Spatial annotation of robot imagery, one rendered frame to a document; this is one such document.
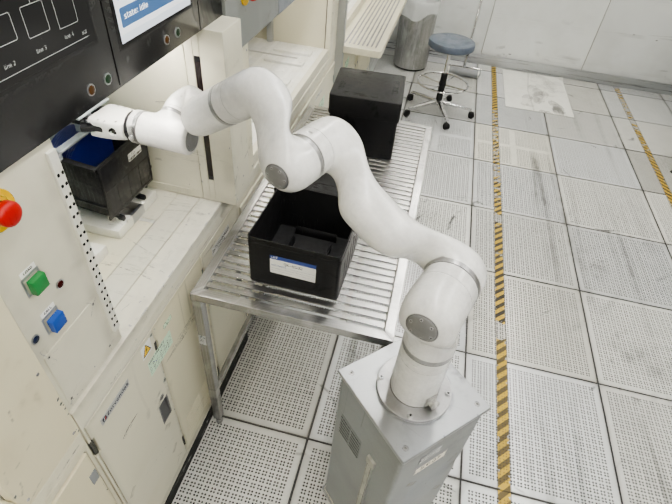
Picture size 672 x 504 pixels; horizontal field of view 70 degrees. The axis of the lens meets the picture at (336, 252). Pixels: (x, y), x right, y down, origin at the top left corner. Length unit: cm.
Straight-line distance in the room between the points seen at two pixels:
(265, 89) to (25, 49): 38
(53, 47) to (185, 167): 75
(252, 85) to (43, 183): 40
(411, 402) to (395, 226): 48
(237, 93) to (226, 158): 51
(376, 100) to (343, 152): 98
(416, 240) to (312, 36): 201
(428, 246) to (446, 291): 11
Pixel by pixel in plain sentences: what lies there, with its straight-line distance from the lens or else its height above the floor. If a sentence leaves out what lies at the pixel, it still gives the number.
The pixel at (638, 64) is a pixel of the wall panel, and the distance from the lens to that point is 579.
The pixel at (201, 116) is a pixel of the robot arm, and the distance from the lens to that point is 110.
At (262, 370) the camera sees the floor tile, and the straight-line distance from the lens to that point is 218.
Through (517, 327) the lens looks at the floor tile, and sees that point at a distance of 258.
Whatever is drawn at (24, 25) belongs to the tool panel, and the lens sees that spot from 86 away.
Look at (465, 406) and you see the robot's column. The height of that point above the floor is 76.
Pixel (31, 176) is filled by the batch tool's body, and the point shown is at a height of 136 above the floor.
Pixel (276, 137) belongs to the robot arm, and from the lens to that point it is 91.
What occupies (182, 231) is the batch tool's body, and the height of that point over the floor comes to 87.
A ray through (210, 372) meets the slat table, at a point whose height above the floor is 36.
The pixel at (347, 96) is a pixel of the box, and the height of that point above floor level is 101.
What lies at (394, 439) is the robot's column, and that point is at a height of 76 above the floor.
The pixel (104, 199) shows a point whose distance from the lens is 142.
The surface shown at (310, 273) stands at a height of 85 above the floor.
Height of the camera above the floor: 182
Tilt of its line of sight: 42 degrees down
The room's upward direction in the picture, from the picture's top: 6 degrees clockwise
